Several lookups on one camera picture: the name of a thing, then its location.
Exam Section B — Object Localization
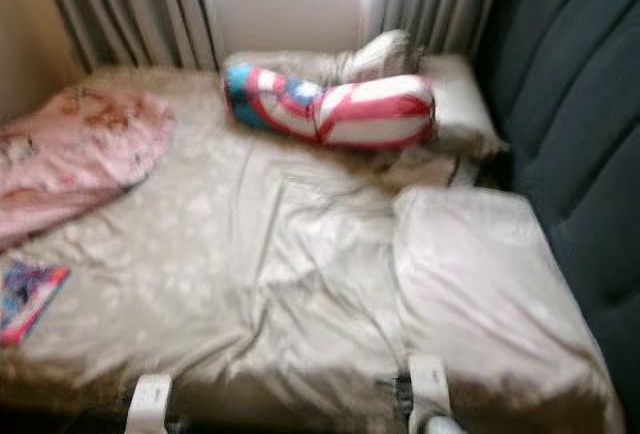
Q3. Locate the flat grey floral pillow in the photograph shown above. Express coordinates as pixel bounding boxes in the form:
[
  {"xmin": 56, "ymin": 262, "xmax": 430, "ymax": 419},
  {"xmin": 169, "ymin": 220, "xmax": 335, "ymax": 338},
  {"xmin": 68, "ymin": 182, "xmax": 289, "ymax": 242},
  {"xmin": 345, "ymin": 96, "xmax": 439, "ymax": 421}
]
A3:
[{"xmin": 223, "ymin": 49, "xmax": 511, "ymax": 160}]

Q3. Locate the colourful manga comic book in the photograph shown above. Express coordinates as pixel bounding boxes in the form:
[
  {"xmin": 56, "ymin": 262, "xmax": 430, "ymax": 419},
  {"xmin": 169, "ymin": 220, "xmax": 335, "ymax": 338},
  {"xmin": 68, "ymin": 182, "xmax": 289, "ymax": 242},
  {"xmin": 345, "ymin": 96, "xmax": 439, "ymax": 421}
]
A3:
[{"xmin": 0, "ymin": 259, "xmax": 73, "ymax": 347}]

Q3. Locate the small folded grey pillowcase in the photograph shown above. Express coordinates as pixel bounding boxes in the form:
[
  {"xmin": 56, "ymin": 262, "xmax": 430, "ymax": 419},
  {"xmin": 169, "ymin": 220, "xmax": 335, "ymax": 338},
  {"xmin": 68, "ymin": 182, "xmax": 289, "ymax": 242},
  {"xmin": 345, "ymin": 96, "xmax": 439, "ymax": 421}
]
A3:
[{"xmin": 380, "ymin": 147, "xmax": 481, "ymax": 190}]

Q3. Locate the large grey floral pillow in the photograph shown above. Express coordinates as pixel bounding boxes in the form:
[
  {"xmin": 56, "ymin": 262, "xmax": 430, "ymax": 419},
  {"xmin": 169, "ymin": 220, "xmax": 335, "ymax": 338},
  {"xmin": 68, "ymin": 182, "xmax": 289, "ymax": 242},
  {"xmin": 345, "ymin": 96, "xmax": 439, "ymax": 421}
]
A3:
[{"xmin": 390, "ymin": 186, "xmax": 626, "ymax": 434}]

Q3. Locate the pink cartoon print blanket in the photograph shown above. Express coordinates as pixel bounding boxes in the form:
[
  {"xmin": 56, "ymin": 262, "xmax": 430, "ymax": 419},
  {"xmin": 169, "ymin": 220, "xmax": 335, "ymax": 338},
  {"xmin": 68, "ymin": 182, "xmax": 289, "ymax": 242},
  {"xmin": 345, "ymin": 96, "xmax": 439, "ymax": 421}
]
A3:
[{"xmin": 0, "ymin": 87, "xmax": 176, "ymax": 250}]

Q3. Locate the red white blue bolster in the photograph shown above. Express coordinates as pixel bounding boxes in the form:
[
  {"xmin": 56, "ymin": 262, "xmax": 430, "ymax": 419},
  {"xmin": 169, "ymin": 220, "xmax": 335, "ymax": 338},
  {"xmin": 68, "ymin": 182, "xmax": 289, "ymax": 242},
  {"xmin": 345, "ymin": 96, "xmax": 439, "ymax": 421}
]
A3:
[{"xmin": 223, "ymin": 62, "xmax": 439, "ymax": 150}]

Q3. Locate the grey floral bed sheet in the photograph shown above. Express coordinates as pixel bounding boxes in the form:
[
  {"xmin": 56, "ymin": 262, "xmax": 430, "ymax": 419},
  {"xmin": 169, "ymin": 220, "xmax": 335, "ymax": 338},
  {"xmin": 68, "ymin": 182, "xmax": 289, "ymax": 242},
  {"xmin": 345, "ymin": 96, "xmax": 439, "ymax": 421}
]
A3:
[{"xmin": 0, "ymin": 64, "xmax": 626, "ymax": 430}]

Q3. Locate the bunched grey pillow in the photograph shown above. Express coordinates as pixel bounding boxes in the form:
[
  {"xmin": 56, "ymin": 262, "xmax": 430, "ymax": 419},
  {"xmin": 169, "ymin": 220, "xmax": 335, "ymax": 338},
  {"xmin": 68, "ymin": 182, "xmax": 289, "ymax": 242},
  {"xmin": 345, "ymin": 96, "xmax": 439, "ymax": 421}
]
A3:
[{"xmin": 338, "ymin": 29, "xmax": 416, "ymax": 83}]

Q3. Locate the bright white window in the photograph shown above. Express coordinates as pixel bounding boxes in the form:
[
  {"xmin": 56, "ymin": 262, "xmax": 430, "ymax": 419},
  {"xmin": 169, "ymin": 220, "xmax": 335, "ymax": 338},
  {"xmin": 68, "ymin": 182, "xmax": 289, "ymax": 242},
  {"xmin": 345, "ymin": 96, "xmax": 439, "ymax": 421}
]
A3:
[{"xmin": 195, "ymin": 0, "xmax": 376, "ymax": 55}]

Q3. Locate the dark padded upright panel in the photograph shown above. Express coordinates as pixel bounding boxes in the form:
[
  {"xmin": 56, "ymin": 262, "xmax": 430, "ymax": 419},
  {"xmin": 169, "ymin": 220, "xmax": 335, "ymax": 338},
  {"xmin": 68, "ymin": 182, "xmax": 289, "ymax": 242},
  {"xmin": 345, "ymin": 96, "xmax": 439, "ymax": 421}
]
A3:
[{"xmin": 472, "ymin": 0, "xmax": 640, "ymax": 335}]

